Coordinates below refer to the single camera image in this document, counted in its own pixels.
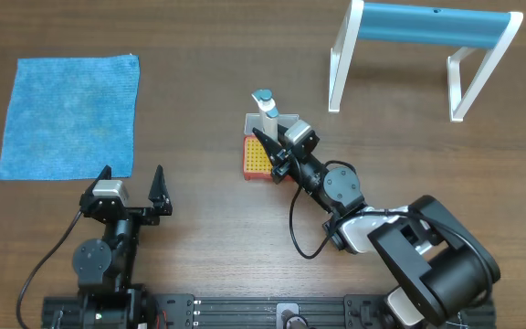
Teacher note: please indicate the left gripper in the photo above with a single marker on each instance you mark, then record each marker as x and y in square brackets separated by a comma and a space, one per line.
[108, 212]

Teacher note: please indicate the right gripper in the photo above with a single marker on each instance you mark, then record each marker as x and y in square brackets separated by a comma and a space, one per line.
[306, 146]

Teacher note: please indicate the white pipette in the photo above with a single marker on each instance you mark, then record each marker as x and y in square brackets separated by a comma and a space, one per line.
[268, 119]

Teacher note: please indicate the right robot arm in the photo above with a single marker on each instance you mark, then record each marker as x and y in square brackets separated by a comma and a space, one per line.
[445, 269]

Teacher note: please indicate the red and yellow tip box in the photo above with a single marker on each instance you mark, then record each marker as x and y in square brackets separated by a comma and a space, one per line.
[256, 157]

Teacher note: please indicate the blue cloth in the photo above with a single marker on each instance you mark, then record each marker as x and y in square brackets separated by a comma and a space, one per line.
[62, 114]

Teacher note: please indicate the white and blue stand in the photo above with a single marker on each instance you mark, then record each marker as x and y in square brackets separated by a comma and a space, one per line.
[427, 27]

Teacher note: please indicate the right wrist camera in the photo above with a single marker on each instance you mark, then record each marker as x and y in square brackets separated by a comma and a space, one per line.
[297, 131]

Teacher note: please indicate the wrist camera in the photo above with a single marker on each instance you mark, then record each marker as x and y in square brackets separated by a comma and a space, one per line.
[297, 131]
[110, 189]

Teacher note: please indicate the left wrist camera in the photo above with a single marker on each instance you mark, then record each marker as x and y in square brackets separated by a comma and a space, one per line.
[110, 189]

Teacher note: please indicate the mounting rail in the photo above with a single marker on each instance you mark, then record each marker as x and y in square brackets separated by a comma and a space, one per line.
[245, 311]

